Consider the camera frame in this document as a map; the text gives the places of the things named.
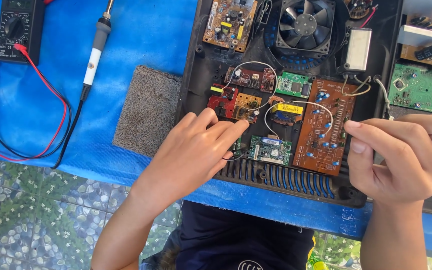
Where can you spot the green board with white label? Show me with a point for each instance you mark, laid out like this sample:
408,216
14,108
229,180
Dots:
270,150

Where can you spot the brown power supply board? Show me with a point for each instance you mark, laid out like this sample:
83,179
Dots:
231,26

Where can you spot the black digital multimeter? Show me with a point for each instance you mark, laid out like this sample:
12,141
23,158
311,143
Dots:
17,30

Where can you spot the blue table cover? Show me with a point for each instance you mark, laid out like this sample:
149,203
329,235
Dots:
144,33

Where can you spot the yellow green object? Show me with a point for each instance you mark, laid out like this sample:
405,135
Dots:
317,262

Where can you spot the person's dark blue shirt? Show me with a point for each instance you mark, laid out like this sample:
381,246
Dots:
238,240

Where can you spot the person's left hand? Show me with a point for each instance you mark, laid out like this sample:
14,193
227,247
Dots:
186,157

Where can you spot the tiny green circuit board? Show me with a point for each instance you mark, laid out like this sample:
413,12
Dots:
237,144

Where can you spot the large brown circuit board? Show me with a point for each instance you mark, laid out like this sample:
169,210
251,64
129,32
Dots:
321,127

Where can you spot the brown board with black capacitor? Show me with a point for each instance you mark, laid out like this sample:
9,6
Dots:
411,52

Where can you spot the dark red circuit board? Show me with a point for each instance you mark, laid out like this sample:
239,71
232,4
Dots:
253,79

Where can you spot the small green chip board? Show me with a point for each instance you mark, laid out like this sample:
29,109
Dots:
294,85

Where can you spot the orange yellow circuit board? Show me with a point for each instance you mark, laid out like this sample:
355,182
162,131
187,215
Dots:
246,105

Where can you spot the white grey soldering iron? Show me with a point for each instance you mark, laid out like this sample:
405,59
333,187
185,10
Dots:
93,63

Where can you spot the bright red circuit board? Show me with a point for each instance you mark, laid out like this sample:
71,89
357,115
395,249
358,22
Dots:
223,103

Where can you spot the person's right hand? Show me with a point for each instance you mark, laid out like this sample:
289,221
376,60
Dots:
407,161

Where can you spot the grey towel cloth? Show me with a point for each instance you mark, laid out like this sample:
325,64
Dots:
144,112

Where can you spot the silver box capacitor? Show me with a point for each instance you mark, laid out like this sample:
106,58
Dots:
358,48

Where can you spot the black cooling fan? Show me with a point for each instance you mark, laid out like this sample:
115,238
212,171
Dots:
305,24

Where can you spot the aluminium heat sink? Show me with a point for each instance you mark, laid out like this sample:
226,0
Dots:
422,35

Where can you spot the black plastic appliance housing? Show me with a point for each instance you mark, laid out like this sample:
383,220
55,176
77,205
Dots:
201,75

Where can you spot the transformer with yellow tape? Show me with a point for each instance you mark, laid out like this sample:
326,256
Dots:
287,110

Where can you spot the wide green circuit board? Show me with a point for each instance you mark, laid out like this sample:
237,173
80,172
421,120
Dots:
422,88

